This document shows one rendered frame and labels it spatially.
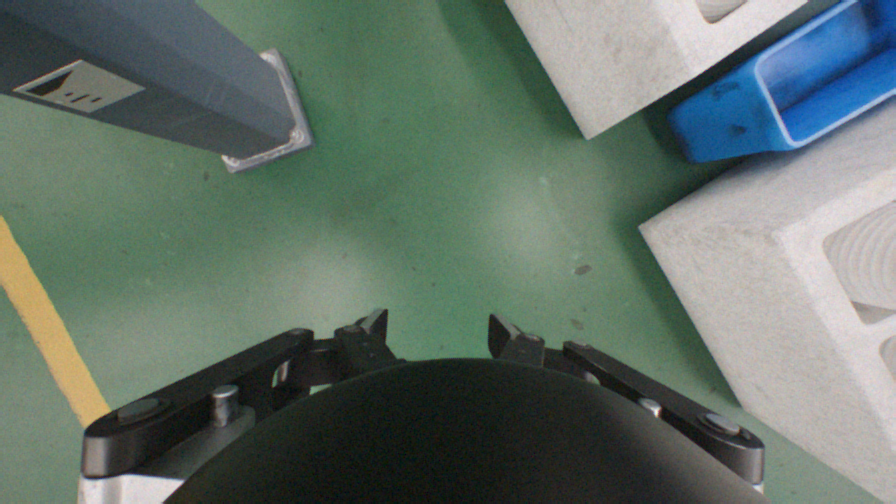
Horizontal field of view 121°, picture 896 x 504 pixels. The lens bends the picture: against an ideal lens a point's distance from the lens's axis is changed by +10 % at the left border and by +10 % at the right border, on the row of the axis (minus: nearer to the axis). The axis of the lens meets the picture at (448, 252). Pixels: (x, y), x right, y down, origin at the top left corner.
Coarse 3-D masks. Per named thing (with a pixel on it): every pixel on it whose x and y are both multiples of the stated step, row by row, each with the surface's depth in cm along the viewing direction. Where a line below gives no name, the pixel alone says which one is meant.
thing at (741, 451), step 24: (576, 360) 10; (600, 360) 9; (600, 384) 8; (624, 384) 8; (648, 384) 7; (672, 408) 6; (696, 408) 6; (696, 432) 6; (720, 432) 5; (744, 432) 5; (720, 456) 5; (744, 456) 5; (744, 480) 5
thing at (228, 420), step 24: (216, 408) 6; (240, 408) 6; (192, 432) 6; (216, 432) 6; (240, 432) 6; (168, 456) 5; (192, 456) 5; (96, 480) 4; (120, 480) 4; (144, 480) 4; (168, 480) 4
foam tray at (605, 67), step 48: (528, 0) 32; (576, 0) 26; (624, 0) 22; (672, 0) 20; (768, 0) 20; (576, 48) 30; (624, 48) 25; (672, 48) 21; (720, 48) 21; (576, 96) 35; (624, 96) 28
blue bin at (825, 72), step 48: (864, 0) 35; (768, 48) 27; (816, 48) 36; (864, 48) 36; (720, 96) 30; (768, 96) 27; (816, 96) 35; (864, 96) 28; (720, 144) 33; (768, 144) 28
